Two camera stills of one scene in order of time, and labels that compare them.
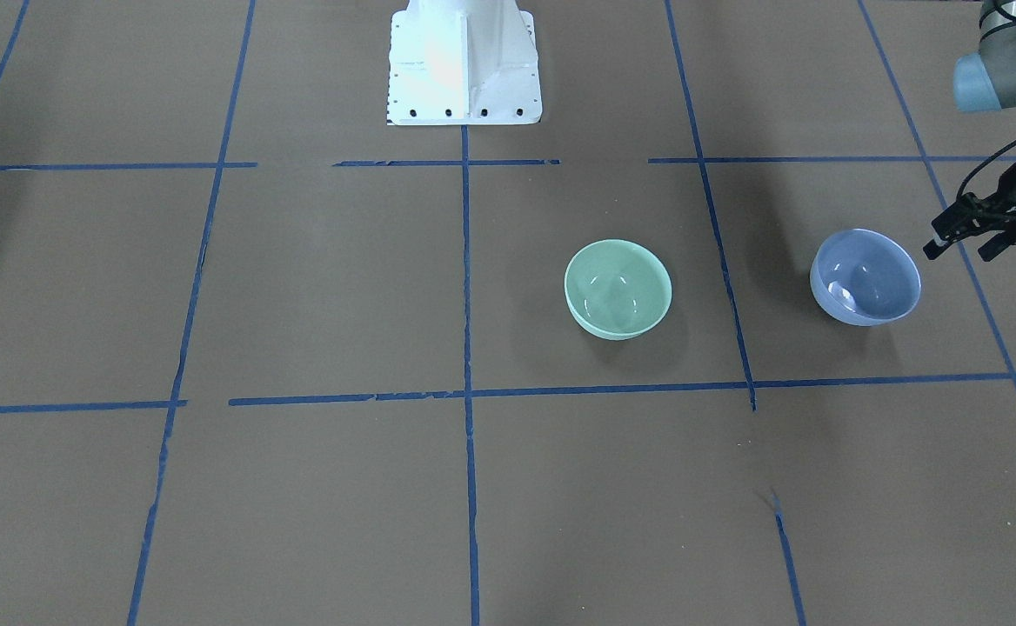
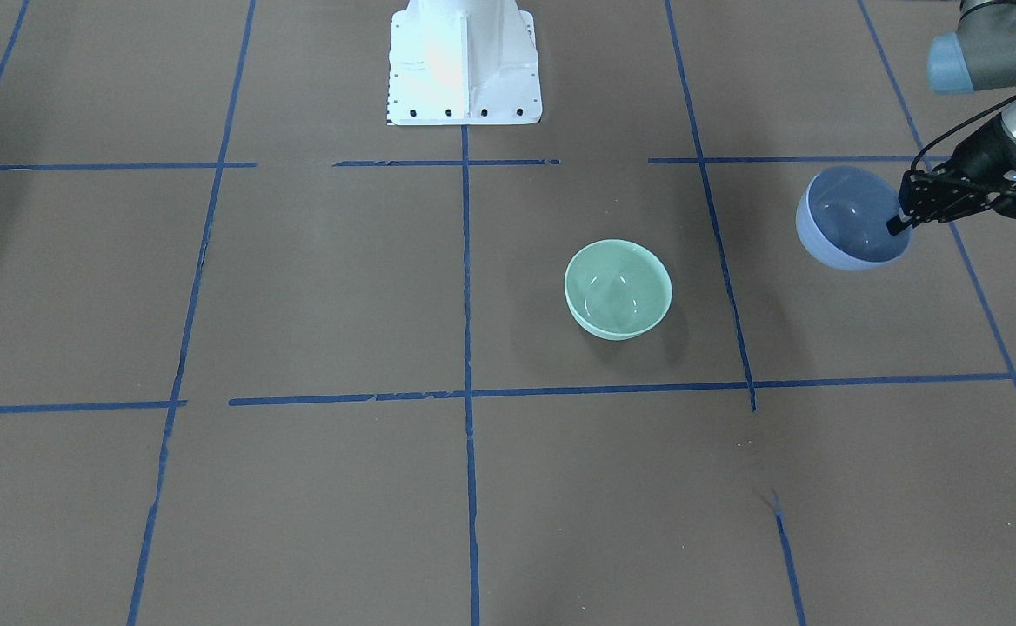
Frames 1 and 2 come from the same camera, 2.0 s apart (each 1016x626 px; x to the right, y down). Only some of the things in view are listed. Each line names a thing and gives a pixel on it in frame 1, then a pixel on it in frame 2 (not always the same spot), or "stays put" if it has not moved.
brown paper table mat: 228,349 stays put
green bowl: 618,289 stays put
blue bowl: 865,278 -> 841,219
